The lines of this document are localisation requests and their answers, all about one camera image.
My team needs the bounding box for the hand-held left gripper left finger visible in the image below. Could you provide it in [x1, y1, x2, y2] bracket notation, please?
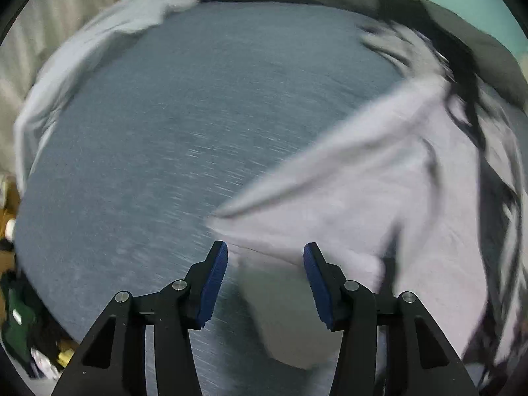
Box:
[51, 240, 229, 396]

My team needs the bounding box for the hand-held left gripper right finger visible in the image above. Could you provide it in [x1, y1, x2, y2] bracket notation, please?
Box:
[303, 242, 479, 396]

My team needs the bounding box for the lavender jacket with black collar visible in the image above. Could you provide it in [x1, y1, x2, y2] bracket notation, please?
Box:
[206, 74, 524, 384]

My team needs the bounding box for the bed with blue sheet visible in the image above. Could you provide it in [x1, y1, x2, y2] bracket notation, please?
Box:
[14, 0, 417, 396]

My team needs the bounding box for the dark green bag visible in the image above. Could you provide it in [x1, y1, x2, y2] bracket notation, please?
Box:
[0, 274, 50, 364]

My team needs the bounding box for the black sweater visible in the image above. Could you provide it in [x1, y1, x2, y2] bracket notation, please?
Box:
[359, 0, 491, 153]

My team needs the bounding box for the light grey bed sheet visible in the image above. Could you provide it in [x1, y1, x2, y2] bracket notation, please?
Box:
[12, 0, 199, 190]

